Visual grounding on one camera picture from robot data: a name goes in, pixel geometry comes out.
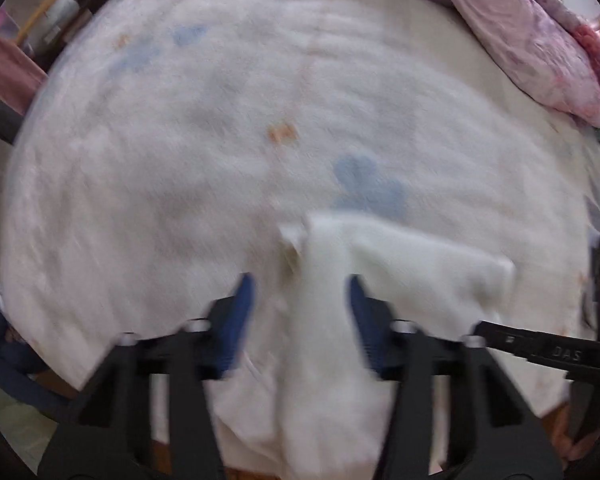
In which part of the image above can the navy blue cloth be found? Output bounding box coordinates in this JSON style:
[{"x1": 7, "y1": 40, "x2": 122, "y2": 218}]
[{"x1": 0, "y1": 280, "x2": 81, "y2": 421}]

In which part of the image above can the white snap-button jacket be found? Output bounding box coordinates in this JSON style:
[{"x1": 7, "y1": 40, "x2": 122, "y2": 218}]
[{"x1": 207, "y1": 212, "x2": 518, "y2": 480}]

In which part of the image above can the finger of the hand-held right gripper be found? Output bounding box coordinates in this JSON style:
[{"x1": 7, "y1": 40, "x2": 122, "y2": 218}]
[{"x1": 472, "y1": 320, "x2": 600, "y2": 375}]

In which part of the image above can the pink blanket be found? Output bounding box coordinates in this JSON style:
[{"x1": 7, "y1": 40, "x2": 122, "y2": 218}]
[{"x1": 0, "y1": 25, "x2": 48, "y2": 116}]

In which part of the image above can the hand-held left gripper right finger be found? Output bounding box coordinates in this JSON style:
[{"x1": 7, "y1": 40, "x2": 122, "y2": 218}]
[{"x1": 347, "y1": 274, "x2": 566, "y2": 480}]

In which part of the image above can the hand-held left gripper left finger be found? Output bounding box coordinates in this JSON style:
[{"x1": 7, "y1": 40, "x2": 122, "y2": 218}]
[{"x1": 37, "y1": 272, "x2": 257, "y2": 480}]

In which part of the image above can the leaf-print bed sheet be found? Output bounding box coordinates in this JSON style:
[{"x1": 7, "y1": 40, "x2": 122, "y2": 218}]
[{"x1": 0, "y1": 0, "x2": 600, "y2": 421}]

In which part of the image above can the purple pink floral quilt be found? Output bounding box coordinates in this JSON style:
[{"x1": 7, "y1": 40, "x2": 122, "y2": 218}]
[{"x1": 135, "y1": 0, "x2": 600, "y2": 128}]

